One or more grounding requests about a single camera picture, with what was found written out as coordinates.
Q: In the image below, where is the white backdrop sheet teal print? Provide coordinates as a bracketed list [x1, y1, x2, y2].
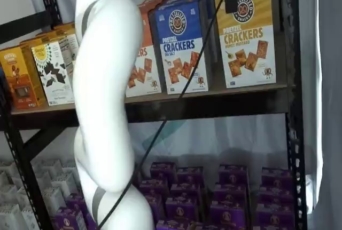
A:
[117, 0, 288, 185]

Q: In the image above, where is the black cable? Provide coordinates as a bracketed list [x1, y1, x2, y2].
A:
[97, 0, 232, 228]

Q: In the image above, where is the purple snack box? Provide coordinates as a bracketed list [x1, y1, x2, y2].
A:
[165, 197, 200, 221]
[176, 166, 204, 187]
[170, 183, 201, 200]
[209, 202, 248, 228]
[219, 164, 248, 185]
[189, 221, 212, 230]
[255, 204, 294, 230]
[156, 219, 190, 230]
[65, 194, 86, 211]
[52, 207, 86, 230]
[213, 184, 248, 203]
[258, 194, 294, 207]
[146, 195, 165, 221]
[259, 183, 294, 196]
[261, 167, 293, 185]
[139, 179, 169, 196]
[150, 162, 177, 181]

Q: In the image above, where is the black metal shelf frame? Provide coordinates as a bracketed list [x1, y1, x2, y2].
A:
[0, 0, 308, 230]

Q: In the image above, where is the white carton box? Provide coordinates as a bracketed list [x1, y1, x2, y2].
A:
[21, 204, 41, 230]
[41, 187, 66, 216]
[50, 171, 78, 196]
[0, 203, 27, 230]
[15, 186, 38, 208]
[0, 184, 21, 207]
[0, 167, 17, 188]

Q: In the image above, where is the yellow white pretzel crackers box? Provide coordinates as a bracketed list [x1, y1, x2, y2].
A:
[215, 0, 277, 89]

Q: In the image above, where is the wooden shelf board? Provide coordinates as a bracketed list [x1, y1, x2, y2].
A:
[10, 82, 289, 115]

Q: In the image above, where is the orange brown snack box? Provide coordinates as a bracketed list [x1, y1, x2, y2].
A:
[20, 33, 61, 49]
[0, 45, 45, 109]
[36, 27, 67, 39]

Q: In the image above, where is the grey curtain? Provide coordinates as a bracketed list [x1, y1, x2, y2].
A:
[298, 0, 342, 230]

